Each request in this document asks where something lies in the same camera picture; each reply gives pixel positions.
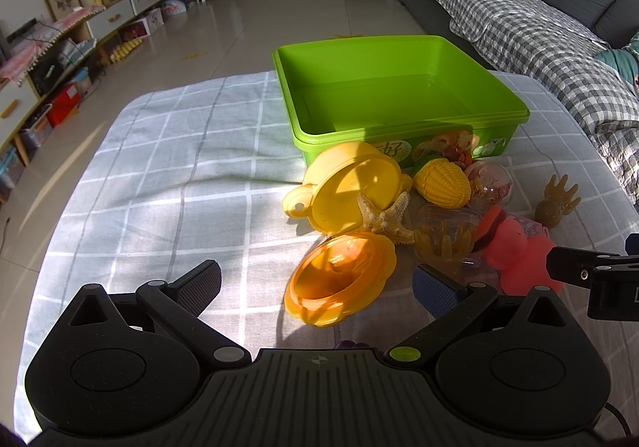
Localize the grey checked table cloth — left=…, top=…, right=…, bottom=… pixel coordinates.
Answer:
left=13, top=72, right=638, bottom=441

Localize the pink clear capsule ball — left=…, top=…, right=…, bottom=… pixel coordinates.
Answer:
left=464, top=161, right=513, bottom=213

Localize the pink toy pig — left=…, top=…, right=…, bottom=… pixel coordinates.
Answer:
left=473, top=206, right=563, bottom=296

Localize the grey plaid sofa cover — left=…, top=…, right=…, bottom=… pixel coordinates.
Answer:
left=434, top=0, right=638, bottom=203

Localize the green plastic storage bin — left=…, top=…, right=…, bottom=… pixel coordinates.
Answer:
left=273, top=35, right=530, bottom=169

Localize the beige starfish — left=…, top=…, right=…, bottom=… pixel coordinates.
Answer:
left=356, top=192, right=415, bottom=245

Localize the white tv cabinet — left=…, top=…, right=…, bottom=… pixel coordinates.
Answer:
left=1, top=0, right=161, bottom=165

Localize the clear plastic case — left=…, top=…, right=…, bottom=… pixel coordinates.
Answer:
left=414, top=205, right=481, bottom=278

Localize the yellow toy corn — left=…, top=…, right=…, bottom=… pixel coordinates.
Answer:
left=413, top=158, right=471, bottom=210

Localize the yellow toy pot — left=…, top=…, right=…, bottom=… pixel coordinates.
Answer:
left=282, top=141, right=412, bottom=236

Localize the amber rubber hand toy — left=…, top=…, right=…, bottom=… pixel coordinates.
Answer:
left=414, top=221, right=476, bottom=282
left=534, top=174, right=581, bottom=230

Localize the orange toy pot lid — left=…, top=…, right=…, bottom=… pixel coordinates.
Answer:
left=284, top=232, right=397, bottom=328

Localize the teal patterned cushion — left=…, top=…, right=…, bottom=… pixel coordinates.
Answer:
left=595, top=33, right=639, bottom=89

